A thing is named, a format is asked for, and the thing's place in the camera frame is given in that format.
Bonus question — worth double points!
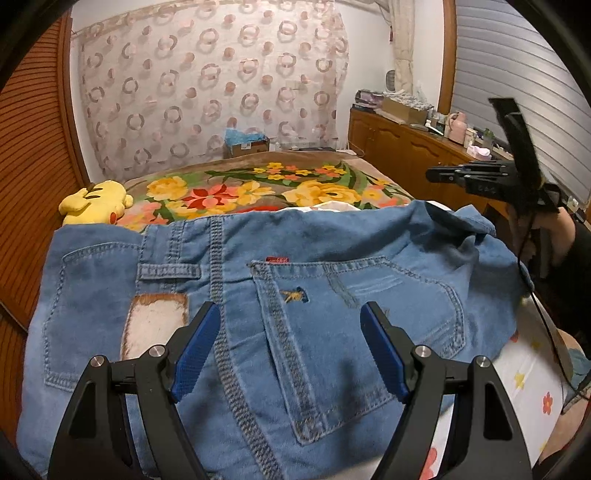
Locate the white cloth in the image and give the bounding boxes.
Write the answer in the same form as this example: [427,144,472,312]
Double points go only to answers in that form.
[279,200,363,214]

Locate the open cardboard tray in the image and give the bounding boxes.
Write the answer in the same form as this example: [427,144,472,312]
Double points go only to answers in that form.
[379,92,435,126]

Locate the grey window shutter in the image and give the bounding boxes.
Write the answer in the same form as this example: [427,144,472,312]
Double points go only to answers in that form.
[450,0,591,210]

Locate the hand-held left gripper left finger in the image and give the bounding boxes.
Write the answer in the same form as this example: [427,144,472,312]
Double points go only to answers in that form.
[48,301,221,480]

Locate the stack of books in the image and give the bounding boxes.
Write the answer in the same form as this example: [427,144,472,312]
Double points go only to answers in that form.
[355,89,385,112]

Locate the ring patterned sheer curtain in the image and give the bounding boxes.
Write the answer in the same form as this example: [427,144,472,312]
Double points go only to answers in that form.
[76,0,350,183]

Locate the pink kettle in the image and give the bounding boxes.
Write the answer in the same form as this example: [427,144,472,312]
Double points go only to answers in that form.
[444,111,468,142]

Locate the blue denim pants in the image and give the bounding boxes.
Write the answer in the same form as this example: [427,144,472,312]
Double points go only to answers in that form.
[16,199,536,480]

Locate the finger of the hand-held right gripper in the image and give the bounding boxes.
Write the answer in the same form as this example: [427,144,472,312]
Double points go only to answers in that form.
[425,161,509,186]

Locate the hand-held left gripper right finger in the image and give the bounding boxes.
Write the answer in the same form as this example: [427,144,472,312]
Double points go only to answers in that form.
[360,301,534,480]

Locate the wooden cabinet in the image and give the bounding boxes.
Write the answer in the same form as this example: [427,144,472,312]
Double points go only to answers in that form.
[347,107,525,217]

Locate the cardboard box with blue cloth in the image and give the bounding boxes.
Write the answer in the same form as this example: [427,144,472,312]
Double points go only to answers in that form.
[224,128,271,160]

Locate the yellow plush toy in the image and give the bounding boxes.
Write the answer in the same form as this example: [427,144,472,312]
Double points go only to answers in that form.
[59,181,134,227]

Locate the beige curtain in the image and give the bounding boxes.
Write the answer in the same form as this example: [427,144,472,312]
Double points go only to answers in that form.
[385,0,417,93]

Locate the floral blanket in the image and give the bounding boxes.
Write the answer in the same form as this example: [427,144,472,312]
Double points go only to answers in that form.
[111,150,416,232]

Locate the person's right hand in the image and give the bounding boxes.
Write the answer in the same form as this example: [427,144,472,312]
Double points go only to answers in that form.
[538,209,579,278]

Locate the black cable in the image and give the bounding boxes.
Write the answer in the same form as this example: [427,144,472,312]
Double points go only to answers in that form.
[517,215,587,398]

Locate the wooden louvred door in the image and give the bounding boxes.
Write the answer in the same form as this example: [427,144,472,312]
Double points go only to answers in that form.
[0,11,90,344]

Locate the person's right forearm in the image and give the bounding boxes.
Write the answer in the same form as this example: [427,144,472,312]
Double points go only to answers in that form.
[549,217,591,335]

